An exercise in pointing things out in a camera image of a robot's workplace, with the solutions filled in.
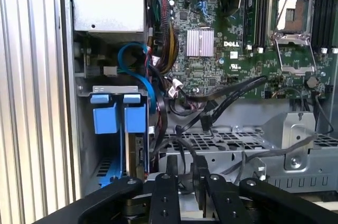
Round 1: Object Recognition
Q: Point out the metal socket cover frame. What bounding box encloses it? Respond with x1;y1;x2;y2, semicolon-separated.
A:
274;33;317;77

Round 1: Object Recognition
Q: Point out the round black disk wire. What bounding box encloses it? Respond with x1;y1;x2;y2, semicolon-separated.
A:
152;135;201;164

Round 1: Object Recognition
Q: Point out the black yellow power wire bundle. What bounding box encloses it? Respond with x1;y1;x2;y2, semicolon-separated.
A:
153;0;181;74

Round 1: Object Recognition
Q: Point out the flat black data wire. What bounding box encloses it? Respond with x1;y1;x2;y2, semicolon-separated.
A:
175;76;267;133
182;75;267;103

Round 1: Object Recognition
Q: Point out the round coin battery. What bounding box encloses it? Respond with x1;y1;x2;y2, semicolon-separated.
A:
306;76;318;89

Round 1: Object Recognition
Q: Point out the black RAM slot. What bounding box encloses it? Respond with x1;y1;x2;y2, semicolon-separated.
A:
244;0;255;51
255;0;266;53
328;0;338;54
315;0;328;54

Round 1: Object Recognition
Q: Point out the silver finned chipset heatsink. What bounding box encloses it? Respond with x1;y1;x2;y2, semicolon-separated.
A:
186;29;214;57

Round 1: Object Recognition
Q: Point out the hard disk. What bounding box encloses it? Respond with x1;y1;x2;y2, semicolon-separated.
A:
121;94;149;180

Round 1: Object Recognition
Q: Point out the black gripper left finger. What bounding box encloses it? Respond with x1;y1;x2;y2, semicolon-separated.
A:
33;155;181;224

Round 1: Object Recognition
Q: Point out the green motherboard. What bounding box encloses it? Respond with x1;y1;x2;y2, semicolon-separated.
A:
147;0;338;103

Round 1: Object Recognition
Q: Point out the black open PC case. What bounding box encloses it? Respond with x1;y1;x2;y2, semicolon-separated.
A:
59;0;338;201

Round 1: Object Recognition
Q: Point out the empty blue disk carrier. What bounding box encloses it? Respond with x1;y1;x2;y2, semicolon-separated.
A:
89;93;124;186

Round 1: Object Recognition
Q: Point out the grey round wire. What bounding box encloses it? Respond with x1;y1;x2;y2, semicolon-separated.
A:
220;134;319;180

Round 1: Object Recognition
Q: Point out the grey perforated metal drive cage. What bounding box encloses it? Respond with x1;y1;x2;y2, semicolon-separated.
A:
155;113;338;193

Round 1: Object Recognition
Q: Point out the CPU socket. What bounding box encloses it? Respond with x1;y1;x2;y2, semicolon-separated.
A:
268;0;314;35

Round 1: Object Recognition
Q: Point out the silver power supply unit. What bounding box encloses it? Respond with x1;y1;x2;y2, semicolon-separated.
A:
70;0;147;35

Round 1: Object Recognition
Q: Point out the thin black wire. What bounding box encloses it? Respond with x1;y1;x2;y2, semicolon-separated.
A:
313;91;335;135

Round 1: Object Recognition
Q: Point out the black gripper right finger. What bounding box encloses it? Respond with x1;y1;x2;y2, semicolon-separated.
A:
193;155;338;224

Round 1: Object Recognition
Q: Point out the blue flat data wire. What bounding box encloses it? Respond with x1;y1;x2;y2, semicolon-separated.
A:
117;42;158;119

